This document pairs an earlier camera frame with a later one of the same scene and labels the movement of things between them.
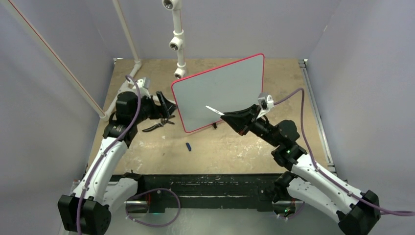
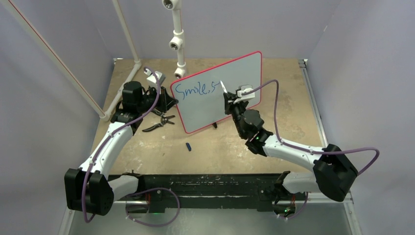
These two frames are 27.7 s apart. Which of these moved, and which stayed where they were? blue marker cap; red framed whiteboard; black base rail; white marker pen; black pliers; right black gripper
Moved: right black gripper; white marker pen
Stayed: blue marker cap; black pliers; red framed whiteboard; black base rail
